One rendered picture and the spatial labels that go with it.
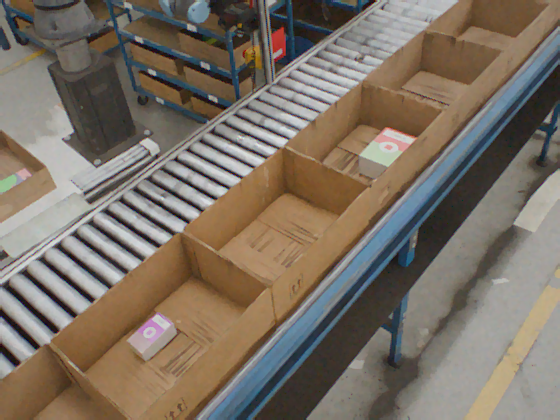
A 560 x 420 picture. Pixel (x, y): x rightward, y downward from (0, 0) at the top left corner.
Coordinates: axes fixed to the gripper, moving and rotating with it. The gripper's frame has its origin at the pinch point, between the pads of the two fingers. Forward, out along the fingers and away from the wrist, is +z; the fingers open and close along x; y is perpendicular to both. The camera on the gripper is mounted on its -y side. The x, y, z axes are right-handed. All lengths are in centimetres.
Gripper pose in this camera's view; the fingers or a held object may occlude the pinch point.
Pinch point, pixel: (251, 31)
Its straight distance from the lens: 237.2
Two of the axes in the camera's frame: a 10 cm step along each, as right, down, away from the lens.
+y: -3.1, 4.0, 8.6
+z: 7.1, 7.0, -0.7
